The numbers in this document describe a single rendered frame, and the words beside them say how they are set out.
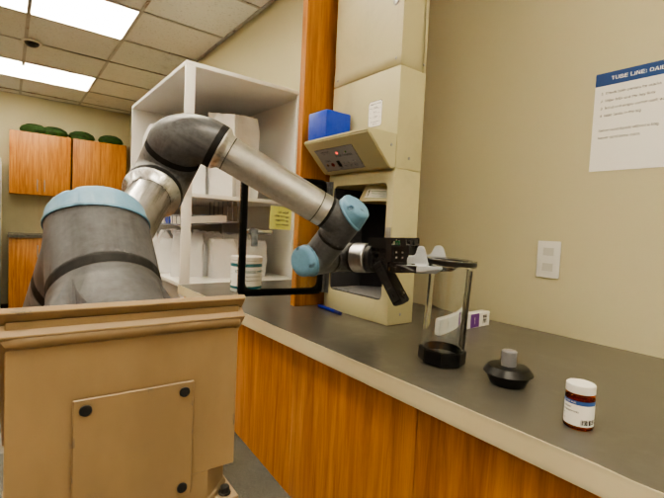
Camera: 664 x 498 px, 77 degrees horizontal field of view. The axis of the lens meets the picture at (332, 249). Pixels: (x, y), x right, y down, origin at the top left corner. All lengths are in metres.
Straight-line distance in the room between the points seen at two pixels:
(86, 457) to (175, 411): 0.07
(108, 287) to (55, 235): 0.12
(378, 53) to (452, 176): 0.54
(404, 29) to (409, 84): 0.15
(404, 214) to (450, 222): 0.40
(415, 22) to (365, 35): 0.17
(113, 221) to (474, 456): 0.67
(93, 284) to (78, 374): 0.09
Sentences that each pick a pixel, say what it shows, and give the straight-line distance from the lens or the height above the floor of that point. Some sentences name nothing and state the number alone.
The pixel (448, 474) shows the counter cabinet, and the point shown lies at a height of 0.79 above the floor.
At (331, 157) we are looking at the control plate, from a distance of 1.40.
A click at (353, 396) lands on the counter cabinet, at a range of 1.03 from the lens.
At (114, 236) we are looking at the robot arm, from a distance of 0.52.
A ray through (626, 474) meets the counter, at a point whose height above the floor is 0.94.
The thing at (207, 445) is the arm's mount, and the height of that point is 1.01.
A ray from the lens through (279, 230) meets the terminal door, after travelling 1.41.
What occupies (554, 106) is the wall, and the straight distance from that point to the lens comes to 1.53.
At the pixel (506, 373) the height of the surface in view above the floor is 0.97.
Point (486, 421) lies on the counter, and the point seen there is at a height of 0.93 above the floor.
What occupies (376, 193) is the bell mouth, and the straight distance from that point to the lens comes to 1.36.
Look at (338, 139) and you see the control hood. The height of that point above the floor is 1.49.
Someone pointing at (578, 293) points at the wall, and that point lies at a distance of 1.44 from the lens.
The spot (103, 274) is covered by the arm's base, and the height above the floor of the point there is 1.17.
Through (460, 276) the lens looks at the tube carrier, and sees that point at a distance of 0.92.
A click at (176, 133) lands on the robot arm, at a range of 0.90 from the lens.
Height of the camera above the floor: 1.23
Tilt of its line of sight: 3 degrees down
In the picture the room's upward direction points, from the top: 3 degrees clockwise
